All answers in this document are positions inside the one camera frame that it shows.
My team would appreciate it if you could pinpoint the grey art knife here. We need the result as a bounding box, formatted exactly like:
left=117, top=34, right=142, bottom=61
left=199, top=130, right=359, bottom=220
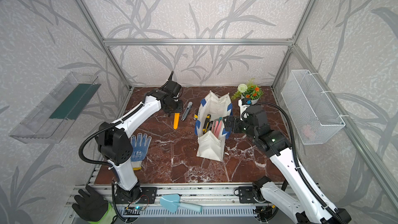
left=181, top=102, right=193, bottom=121

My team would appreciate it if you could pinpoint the orange art knife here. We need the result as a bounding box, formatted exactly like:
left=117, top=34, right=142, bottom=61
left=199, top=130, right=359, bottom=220
left=173, top=113, right=180, bottom=130

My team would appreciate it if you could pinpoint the black yellow art knife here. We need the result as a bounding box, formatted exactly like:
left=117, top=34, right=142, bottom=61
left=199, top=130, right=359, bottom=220
left=203, top=114, right=211, bottom=134

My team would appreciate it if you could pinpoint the white Doraemon tote pouch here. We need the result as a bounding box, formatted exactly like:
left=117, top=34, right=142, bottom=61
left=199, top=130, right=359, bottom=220
left=195, top=91, right=233, bottom=162

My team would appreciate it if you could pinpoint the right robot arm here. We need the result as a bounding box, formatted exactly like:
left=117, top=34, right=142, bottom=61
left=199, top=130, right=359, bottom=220
left=223, top=99, right=352, bottom=224

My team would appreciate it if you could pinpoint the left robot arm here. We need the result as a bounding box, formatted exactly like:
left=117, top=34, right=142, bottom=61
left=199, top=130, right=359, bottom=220
left=78, top=72, right=183, bottom=194

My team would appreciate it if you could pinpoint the white power adapter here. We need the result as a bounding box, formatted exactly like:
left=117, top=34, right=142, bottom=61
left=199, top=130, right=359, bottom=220
left=238, top=97, right=252, bottom=120

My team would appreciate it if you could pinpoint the potted artificial flower plant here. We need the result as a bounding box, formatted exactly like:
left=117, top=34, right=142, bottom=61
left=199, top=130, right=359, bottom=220
left=231, top=78, right=264, bottom=104

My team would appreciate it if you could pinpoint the blue dotted work glove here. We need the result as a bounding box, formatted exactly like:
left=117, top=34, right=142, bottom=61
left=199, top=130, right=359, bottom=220
left=130, top=133, right=152, bottom=171

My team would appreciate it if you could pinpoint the light blue trowel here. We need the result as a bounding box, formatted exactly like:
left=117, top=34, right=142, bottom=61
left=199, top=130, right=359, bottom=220
left=160, top=194, right=202, bottom=213

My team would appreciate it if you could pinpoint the black and green glove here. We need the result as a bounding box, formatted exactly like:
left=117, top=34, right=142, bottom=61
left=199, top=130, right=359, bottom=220
left=72, top=185, right=117, bottom=224

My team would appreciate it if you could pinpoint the white wire mesh basket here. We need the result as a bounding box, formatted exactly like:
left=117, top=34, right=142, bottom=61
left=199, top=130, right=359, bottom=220
left=282, top=69, right=346, bottom=145

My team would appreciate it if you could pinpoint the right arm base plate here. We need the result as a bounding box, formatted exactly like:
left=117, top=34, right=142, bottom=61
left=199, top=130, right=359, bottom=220
left=233, top=186, right=258, bottom=204

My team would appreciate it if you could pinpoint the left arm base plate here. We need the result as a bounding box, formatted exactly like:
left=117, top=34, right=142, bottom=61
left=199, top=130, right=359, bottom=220
left=115, top=186, right=157, bottom=204

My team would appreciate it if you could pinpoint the clear plastic wall bin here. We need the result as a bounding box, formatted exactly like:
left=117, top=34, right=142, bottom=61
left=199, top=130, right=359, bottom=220
left=9, top=72, right=101, bottom=144

